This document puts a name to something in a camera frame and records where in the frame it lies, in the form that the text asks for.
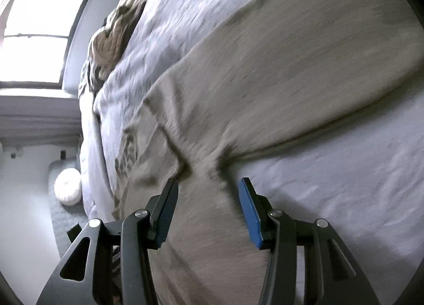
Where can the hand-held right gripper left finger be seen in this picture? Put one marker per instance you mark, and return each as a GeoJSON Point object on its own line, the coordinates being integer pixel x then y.
{"type": "Point", "coordinates": [165, 217]}

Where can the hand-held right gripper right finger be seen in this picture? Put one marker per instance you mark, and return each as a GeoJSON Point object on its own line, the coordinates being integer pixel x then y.
{"type": "Point", "coordinates": [250, 212]}

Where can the beige knit sweater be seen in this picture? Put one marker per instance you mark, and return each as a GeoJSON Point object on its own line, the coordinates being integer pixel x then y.
{"type": "Point", "coordinates": [265, 76]}

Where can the pile of beige patterned clothes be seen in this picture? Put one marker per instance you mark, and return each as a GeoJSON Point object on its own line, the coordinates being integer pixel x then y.
{"type": "Point", "coordinates": [112, 36]}

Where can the small black box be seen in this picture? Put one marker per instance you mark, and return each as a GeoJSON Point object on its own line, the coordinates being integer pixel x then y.
{"type": "Point", "coordinates": [74, 232]}

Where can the white round cushion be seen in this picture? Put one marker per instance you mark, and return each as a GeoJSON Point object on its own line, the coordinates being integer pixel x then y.
{"type": "Point", "coordinates": [68, 187]}

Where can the grey quilted mat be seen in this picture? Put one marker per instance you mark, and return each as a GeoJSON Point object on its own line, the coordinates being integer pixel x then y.
{"type": "Point", "coordinates": [61, 218]}

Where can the window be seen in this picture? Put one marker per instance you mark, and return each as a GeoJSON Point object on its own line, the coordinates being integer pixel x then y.
{"type": "Point", "coordinates": [36, 26]}

